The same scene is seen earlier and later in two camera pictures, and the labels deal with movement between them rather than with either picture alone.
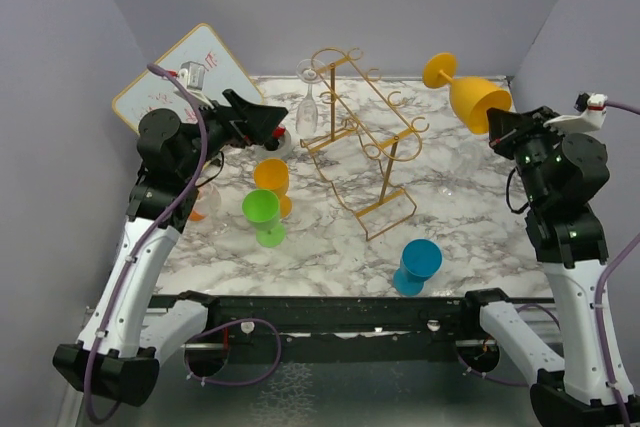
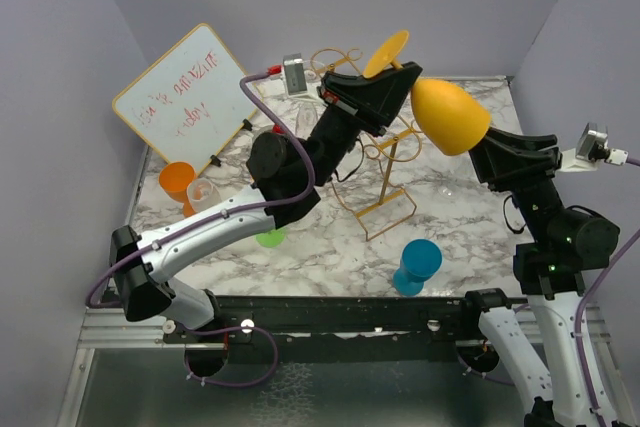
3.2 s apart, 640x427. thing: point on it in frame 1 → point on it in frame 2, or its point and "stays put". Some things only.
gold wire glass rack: (366, 137) stays put
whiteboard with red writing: (155, 91) stays put
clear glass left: (207, 203) stays put
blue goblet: (420, 259) stays put
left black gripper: (253, 124) → (377, 97)
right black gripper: (507, 127) → (507, 160)
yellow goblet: (472, 97) → (449, 118)
